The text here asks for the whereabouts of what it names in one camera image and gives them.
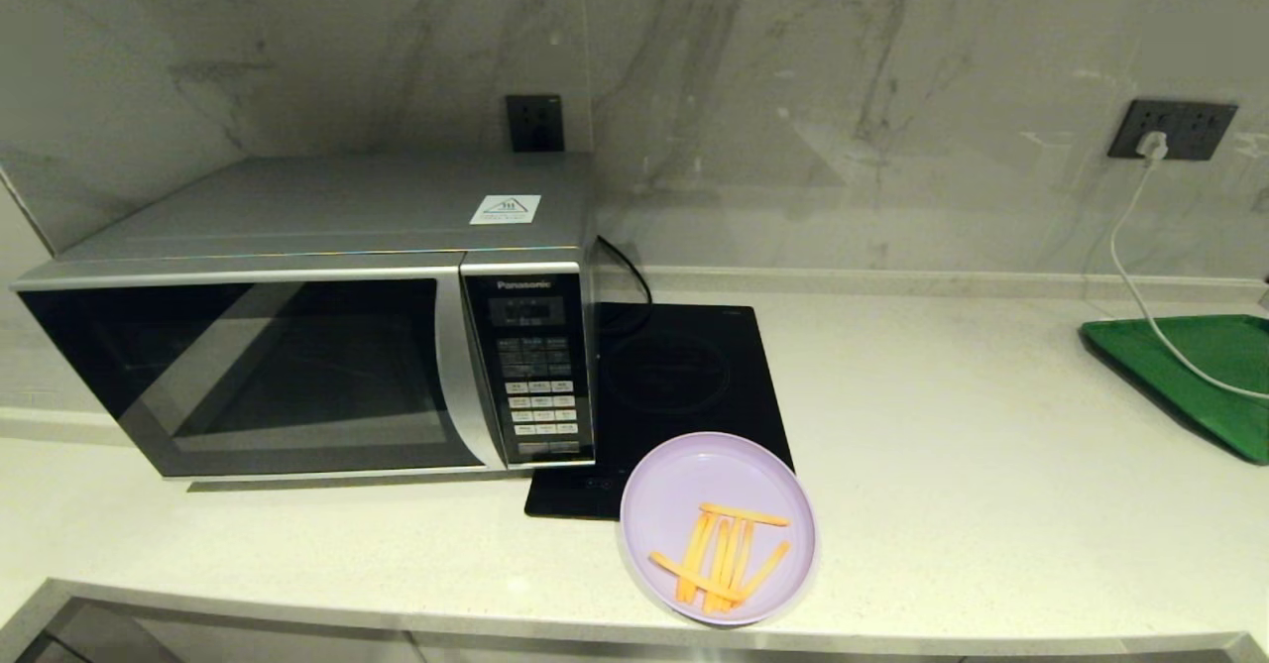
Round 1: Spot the purple round plate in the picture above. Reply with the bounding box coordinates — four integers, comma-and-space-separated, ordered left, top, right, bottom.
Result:
620, 431, 819, 628

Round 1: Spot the silver Panasonic microwave oven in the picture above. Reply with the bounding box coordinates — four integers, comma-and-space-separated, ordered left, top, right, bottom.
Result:
10, 153, 602, 481

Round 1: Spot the black induction cooktop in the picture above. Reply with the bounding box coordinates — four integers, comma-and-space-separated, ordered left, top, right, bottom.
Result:
524, 303, 794, 522

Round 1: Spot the white warning sticker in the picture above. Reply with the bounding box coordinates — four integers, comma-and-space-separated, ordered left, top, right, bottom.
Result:
469, 194, 543, 226

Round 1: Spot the orange french fry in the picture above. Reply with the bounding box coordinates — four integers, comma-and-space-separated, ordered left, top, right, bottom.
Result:
739, 540, 793, 601
699, 502, 792, 528
702, 518, 736, 613
724, 518, 757, 610
648, 551, 746, 604

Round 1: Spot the orange carrot stick middle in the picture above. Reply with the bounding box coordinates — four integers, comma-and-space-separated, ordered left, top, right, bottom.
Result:
676, 511, 718, 604

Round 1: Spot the green plastic tray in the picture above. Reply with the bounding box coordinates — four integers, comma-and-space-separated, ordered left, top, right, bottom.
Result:
1079, 315, 1269, 466

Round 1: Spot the black power cable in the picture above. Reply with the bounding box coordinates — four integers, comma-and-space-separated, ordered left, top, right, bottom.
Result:
598, 235, 655, 337

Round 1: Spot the black wall socket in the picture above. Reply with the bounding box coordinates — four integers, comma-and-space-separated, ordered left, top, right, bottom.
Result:
507, 95, 566, 154

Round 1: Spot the white power cable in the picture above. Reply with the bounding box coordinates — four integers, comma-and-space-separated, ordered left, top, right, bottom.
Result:
1107, 158, 1269, 403

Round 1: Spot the dark grey double wall socket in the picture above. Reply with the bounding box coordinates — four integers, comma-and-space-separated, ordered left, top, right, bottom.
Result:
1107, 99, 1239, 162

